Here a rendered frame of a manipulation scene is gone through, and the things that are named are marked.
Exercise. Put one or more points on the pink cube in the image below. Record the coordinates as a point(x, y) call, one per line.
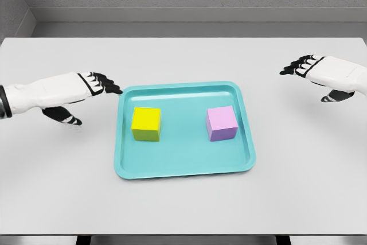
point(221, 123)

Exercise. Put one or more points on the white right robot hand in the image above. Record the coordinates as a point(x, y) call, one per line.
point(329, 73)

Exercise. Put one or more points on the yellow cube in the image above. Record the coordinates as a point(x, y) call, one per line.
point(146, 123)

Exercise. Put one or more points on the teal plastic tray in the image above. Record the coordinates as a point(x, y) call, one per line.
point(183, 130)

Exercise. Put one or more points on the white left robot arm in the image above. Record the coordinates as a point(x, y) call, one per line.
point(20, 95)

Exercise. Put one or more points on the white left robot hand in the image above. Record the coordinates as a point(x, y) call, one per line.
point(64, 88)

